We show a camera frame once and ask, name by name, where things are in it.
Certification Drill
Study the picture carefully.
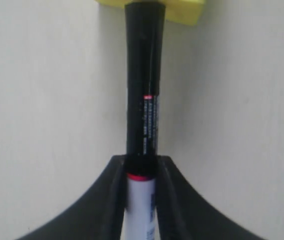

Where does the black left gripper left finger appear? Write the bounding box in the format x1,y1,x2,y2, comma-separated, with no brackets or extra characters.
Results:
22,155,127,240

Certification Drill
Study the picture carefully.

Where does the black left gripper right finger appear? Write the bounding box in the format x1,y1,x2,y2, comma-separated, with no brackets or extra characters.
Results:
156,156,260,240

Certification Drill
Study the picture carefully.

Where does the black and white marker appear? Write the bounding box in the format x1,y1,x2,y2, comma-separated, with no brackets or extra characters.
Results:
124,0,166,240

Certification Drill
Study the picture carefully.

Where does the yellow foam cube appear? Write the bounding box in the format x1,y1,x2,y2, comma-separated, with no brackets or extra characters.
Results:
96,0,206,26

